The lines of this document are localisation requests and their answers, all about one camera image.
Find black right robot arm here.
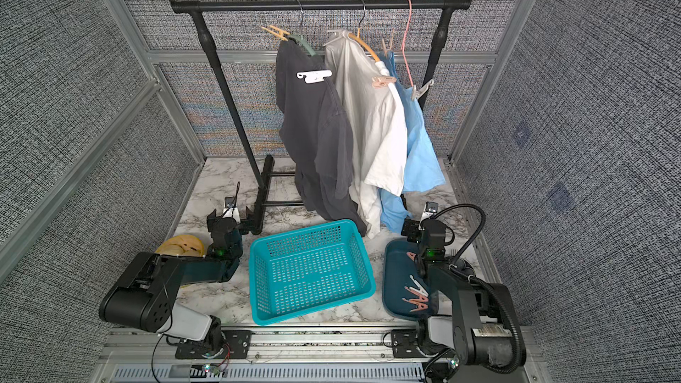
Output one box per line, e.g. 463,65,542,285
411,217,527,374

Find light blue t-shirt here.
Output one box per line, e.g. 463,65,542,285
379,82,445,233

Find dark grey garment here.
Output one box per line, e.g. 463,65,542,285
276,41,367,236

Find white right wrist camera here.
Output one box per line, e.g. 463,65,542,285
420,201,439,222

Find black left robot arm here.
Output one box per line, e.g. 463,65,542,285
99,211,248,346

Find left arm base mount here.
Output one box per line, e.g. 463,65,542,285
175,330,253,360

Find white clothespin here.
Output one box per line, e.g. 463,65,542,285
296,69,333,84

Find mint green hanger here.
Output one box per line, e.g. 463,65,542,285
288,0,317,57

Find dark teal clothespin tray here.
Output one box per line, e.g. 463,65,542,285
382,239,439,321

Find black clothes rack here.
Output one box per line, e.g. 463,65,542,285
168,0,473,235

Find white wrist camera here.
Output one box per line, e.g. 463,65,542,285
222,196,240,223
420,201,439,222

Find yellow clothespin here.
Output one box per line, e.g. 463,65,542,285
261,25,290,41

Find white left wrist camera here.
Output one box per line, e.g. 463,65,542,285
222,196,240,223

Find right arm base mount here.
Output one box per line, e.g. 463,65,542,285
382,329,429,359

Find white t-shirt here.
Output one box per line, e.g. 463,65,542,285
324,29,407,239

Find yellow wooden hanger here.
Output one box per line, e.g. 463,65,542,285
348,0,382,64

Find teal plastic basket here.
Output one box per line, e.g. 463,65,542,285
248,220,376,326

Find pink clothes hanger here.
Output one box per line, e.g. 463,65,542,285
400,0,415,88

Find yellow bamboo steamer basket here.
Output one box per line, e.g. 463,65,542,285
155,234,207,257

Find beige clothespin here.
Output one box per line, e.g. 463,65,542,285
411,79,434,101

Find pile of pastel clothespins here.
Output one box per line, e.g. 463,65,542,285
402,252,431,315

